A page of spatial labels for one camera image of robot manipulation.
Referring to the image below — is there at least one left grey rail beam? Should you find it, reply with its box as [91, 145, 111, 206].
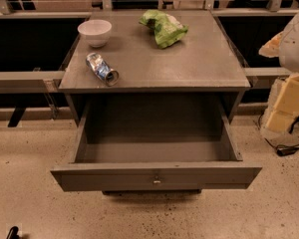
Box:
[0, 71, 65, 94]

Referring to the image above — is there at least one right grey rail beam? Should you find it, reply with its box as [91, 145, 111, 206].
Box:
[244, 67, 291, 89]

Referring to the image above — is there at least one grey top drawer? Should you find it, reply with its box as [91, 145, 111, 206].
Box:
[51, 94, 261, 191]

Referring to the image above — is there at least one black object at bottom left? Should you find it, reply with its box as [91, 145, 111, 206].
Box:
[6, 226, 20, 239]

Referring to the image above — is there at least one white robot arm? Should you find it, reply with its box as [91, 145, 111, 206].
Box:
[258, 11, 299, 73]

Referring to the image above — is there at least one yellow foam robot base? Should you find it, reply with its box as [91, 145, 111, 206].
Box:
[260, 73, 299, 139]

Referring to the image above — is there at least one grey drawer cabinet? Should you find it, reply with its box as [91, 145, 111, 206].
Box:
[58, 9, 252, 195]

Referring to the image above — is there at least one green chip bag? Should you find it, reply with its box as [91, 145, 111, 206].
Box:
[139, 10, 188, 49]

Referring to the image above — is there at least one white bowl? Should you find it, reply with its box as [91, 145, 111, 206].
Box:
[78, 19, 112, 47]

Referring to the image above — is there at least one grey rail beam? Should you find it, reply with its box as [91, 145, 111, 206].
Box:
[244, 67, 291, 89]
[0, 71, 65, 94]

